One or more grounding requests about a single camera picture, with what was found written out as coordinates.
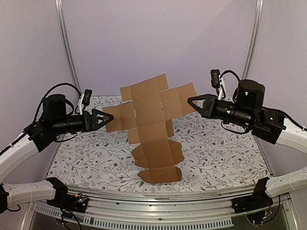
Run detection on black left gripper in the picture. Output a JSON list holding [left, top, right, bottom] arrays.
[[52, 108, 114, 135]]

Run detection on brown cardboard box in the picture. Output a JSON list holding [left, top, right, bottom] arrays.
[[103, 74, 196, 184]]

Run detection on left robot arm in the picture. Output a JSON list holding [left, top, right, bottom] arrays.
[[0, 94, 114, 213]]

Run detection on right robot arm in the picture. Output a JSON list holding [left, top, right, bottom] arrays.
[[188, 80, 307, 211]]

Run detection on floral patterned table mat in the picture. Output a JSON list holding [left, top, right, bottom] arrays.
[[46, 95, 273, 194]]

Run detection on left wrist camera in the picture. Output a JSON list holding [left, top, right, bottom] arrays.
[[75, 89, 93, 115]]

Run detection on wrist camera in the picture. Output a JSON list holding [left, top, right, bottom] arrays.
[[210, 69, 226, 99], [75, 89, 93, 115]]

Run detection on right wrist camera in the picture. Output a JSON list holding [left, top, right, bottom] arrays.
[[210, 69, 226, 99]]

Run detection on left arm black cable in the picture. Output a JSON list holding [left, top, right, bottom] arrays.
[[31, 83, 82, 125]]

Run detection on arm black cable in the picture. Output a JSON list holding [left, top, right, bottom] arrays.
[[220, 69, 307, 132], [31, 83, 82, 125]]

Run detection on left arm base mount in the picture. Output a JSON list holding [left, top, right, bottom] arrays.
[[47, 177, 89, 213]]

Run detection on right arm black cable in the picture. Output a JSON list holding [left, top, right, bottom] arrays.
[[220, 69, 307, 132]]

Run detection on aluminium front rail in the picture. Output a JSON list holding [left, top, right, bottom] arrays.
[[20, 184, 292, 230]]

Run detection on right aluminium frame post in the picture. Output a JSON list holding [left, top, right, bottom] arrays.
[[242, 0, 264, 80]]

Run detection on aluminium frame post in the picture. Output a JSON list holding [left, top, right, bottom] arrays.
[[242, 0, 264, 80], [54, 0, 82, 92]]

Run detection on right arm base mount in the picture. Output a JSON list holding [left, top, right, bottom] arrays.
[[231, 177, 273, 214]]

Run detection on left aluminium frame post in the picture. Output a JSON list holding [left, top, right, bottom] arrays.
[[54, 0, 82, 92]]

